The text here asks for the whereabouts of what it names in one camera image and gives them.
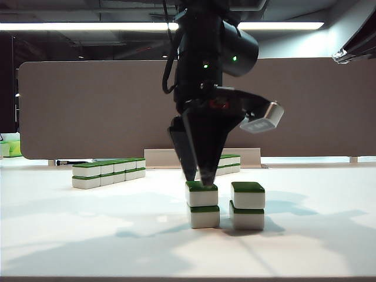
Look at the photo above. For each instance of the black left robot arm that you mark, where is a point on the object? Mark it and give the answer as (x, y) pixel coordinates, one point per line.
(199, 44)

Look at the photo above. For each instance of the beige partition foot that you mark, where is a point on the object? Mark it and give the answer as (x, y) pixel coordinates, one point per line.
(354, 160)
(51, 163)

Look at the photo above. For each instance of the green yellow cushion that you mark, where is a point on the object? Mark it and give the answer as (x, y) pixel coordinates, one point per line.
(14, 147)

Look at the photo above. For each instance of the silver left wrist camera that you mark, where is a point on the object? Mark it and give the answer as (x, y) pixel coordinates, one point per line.
(264, 120)

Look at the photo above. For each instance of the long ceiling light strip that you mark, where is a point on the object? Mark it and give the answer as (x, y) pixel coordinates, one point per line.
(88, 26)

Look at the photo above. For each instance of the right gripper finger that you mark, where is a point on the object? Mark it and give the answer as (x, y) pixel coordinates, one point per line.
(352, 55)
(364, 38)

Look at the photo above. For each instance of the black pen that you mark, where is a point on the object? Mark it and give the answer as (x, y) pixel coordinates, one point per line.
(62, 161)

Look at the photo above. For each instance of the small ceiling spot lamp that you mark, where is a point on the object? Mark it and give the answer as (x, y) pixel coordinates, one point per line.
(164, 55)

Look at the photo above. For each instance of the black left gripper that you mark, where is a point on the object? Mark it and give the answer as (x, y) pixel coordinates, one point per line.
(232, 101)

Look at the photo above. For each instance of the brown fabric partition panel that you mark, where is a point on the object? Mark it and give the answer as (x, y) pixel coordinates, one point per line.
(88, 111)

